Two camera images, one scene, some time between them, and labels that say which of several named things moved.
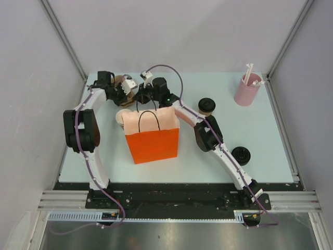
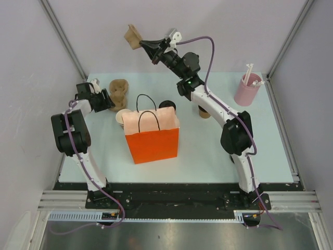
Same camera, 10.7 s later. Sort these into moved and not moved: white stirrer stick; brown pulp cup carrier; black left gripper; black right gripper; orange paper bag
Moved: black left gripper; brown pulp cup carrier; black right gripper
Not moved: white stirrer stick; orange paper bag
